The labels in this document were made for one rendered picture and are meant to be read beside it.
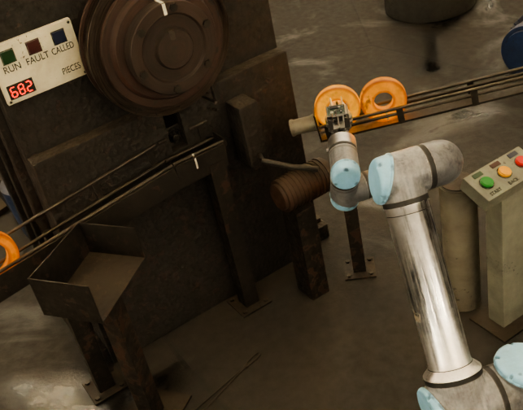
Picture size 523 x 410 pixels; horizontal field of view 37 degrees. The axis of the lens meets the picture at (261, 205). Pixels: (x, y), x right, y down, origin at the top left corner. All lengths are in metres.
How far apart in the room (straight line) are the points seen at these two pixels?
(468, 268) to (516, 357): 0.69
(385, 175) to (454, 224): 0.75
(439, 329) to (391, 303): 0.94
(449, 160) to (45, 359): 1.79
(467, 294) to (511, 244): 0.31
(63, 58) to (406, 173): 1.11
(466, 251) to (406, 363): 0.42
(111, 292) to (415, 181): 0.93
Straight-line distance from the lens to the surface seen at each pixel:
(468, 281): 2.76
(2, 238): 2.45
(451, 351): 2.00
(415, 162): 1.93
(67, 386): 2.97
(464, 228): 2.62
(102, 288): 2.32
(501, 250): 2.57
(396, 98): 2.66
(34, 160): 2.50
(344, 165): 2.37
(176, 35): 2.32
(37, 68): 2.43
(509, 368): 2.07
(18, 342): 3.25
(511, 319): 2.79
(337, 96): 2.64
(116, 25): 2.31
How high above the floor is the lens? 1.96
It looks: 34 degrees down
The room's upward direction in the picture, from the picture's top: 13 degrees counter-clockwise
